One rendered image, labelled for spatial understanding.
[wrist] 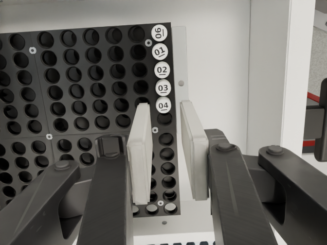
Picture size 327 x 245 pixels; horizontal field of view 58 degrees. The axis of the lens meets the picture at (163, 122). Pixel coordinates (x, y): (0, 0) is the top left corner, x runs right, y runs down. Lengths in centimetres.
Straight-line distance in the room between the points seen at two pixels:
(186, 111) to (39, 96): 14
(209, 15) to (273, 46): 8
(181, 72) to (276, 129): 11
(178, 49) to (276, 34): 9
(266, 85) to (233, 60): 6
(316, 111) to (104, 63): 18
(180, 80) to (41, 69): 13
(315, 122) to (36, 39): 24
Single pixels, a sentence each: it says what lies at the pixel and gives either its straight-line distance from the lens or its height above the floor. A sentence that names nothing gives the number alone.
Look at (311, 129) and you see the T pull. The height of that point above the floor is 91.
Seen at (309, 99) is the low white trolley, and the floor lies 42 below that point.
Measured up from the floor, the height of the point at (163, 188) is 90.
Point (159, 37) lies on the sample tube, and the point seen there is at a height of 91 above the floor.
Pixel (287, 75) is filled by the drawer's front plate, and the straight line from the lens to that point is 24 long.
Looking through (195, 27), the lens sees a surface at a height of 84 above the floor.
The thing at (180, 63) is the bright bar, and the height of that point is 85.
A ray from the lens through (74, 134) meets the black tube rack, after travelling 27.
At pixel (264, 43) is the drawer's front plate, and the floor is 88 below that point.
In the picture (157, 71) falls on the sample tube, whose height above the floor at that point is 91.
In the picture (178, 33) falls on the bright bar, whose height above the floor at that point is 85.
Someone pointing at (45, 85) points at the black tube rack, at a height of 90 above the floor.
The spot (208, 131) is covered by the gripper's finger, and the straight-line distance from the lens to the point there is 15.
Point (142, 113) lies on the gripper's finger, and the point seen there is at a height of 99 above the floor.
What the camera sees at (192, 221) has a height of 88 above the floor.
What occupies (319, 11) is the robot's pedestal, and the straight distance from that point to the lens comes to 127.
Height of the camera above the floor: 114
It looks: 72 degrees down
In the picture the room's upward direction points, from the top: 178 degrees clockwise
